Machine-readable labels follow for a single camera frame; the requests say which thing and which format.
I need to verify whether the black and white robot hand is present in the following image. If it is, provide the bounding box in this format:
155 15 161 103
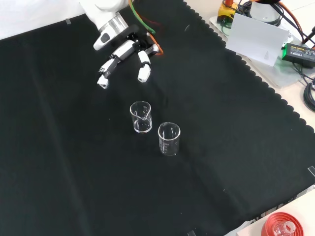
93 24 155 90

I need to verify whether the small clear glass piece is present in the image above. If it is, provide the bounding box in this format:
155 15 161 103
274 221 296 236

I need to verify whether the orange cable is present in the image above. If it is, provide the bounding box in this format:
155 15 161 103
278 0 315 34
132 4 165 56

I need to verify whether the red ribbed round holder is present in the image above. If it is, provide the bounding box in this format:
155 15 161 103
260 211 305 236

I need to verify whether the clear glass beaker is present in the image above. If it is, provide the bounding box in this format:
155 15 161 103
129 100 153 134
157 121 182 157

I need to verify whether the green cable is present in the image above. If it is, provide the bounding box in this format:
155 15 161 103
128 0 157 34

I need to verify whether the thin red wire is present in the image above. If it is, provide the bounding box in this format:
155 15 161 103
141 19 165 34

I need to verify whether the black cable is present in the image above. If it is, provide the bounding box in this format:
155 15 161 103
302 77 315 112

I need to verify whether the black power supply brick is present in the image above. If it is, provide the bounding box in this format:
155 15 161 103
281 43 315 69

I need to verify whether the pale board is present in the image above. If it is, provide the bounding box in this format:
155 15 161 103
225 12 290 67

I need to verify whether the black bench cloth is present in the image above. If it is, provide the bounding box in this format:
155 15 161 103
0 0 315 236

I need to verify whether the yellow stop button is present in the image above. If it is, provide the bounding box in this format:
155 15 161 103
218 0 240 25

